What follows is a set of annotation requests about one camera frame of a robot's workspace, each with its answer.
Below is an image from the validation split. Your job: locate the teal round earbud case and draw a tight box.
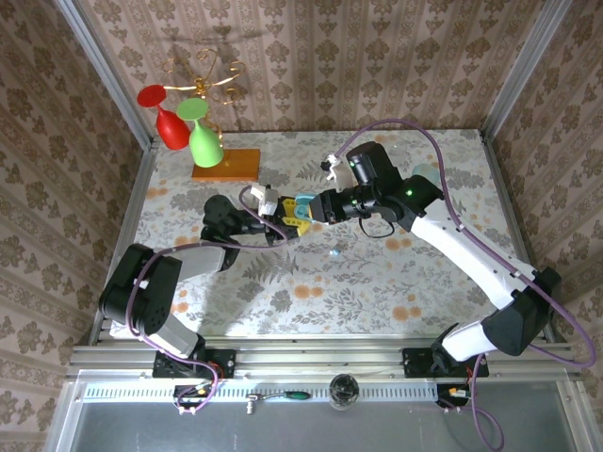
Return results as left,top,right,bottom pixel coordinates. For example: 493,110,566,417
294,193,316,222

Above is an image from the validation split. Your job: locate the green plastic wine glass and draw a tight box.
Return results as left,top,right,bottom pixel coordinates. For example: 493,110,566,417
175,97,225,169

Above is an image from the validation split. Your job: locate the red plastic wine glass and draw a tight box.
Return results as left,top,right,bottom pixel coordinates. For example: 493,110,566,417
137,84,192,152

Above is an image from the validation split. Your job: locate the round glass jar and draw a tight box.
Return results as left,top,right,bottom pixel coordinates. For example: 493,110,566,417
328,374,362,411

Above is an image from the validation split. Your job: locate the black power connector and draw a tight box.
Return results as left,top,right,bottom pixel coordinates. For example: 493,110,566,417
173,383,213,401
435,383,472,409

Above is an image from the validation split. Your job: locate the grey metal sheet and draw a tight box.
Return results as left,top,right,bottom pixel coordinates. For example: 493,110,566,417
46,376,595,452

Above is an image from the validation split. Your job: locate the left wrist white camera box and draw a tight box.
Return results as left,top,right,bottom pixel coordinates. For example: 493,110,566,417
249,183,280,218

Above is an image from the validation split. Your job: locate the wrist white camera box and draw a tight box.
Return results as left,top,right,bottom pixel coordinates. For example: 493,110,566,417
249,183,280,218
319,153,354,187

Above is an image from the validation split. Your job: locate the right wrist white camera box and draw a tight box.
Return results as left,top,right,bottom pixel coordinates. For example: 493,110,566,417
319,153,354,187

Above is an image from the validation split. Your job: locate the gold wire rack wooden base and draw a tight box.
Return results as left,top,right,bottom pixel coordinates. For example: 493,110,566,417
161,48,262,183

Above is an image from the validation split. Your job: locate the aluminium side rail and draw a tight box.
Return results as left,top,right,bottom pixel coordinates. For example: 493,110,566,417
480,134,558,344
87,138,159,347

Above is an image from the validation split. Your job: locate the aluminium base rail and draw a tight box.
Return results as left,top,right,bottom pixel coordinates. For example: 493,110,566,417
65,334,583,380

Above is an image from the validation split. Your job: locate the green handled screwdriver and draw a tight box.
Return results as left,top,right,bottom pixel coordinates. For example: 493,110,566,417
244,390,312,415

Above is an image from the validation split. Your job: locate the aluminium frame post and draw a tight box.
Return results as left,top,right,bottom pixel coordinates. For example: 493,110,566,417
55,0,160,151
480,0,577,141

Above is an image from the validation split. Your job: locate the white slotted cable duct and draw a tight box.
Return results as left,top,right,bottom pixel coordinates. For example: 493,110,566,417
82,381,475,402

